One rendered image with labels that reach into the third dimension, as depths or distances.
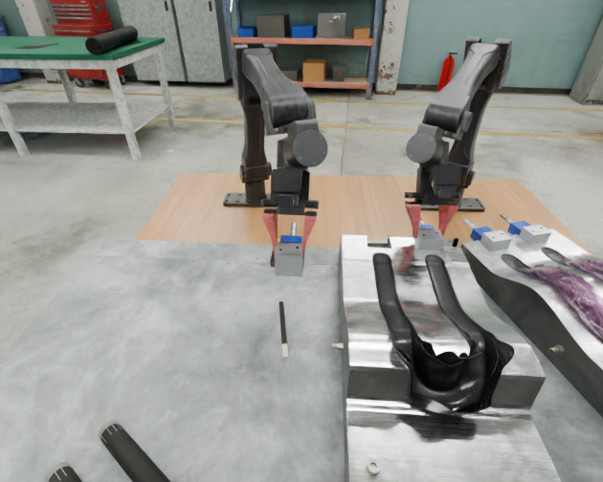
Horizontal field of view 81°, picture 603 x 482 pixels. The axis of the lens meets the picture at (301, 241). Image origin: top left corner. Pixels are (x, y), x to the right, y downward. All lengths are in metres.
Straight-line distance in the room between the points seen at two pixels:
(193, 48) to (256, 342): 5.75
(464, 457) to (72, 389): 0.62
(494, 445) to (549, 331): 0.27
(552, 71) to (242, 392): 6.44
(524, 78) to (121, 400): 6.41
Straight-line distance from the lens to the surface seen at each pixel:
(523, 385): 0.60
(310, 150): 0.56
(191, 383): 0.68
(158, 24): 6.40
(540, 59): 6.60
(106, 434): 0.64
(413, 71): 6.15
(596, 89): 6.47
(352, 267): 0.73
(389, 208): 1.12
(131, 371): 0.73
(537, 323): 0.80
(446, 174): 0.71
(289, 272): 0.66
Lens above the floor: 1.35
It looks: 36 degrees down
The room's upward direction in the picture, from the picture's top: straight up
